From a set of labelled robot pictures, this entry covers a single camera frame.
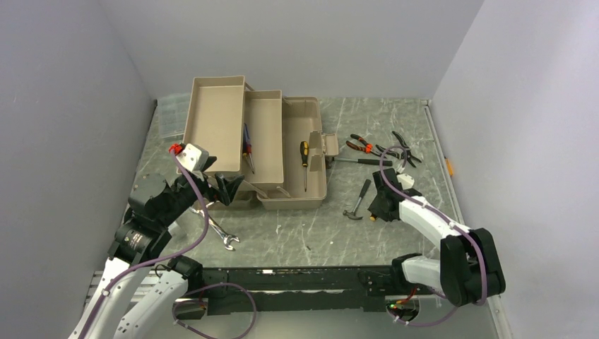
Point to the orange object at table edge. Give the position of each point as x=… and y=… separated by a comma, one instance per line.
x=449, y=167

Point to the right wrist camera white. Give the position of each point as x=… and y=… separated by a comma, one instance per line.
x=405, y=180

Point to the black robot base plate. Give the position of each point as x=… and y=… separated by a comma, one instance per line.
x=223, y=291

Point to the black yellow handled screwdriver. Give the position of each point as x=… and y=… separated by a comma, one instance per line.
x=304, y=151

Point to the red handled screwdriver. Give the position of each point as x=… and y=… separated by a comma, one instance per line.
x=247, y=152

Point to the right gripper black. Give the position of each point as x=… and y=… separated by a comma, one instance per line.
x=375, y=209

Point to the orange handled pliers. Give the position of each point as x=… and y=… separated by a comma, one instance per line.
x=364, y=146

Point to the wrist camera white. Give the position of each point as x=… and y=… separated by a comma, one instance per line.
x=405, y=180
x=191, y=157

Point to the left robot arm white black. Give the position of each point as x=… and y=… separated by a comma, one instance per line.
x=154, y=205

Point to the large silver open-end wrench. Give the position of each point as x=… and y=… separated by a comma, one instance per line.
x=227, y=238

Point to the claw hammer yellow black handle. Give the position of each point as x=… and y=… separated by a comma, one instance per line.
x=351, y=214

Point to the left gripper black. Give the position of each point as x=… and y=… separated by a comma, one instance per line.
x=226, y=189

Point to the translucent brown tool box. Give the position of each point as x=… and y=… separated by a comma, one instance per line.
x=218, y=109

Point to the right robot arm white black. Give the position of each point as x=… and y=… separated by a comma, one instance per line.
x=468, y=269

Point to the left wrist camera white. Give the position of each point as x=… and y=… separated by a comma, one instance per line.
x=191, y=157

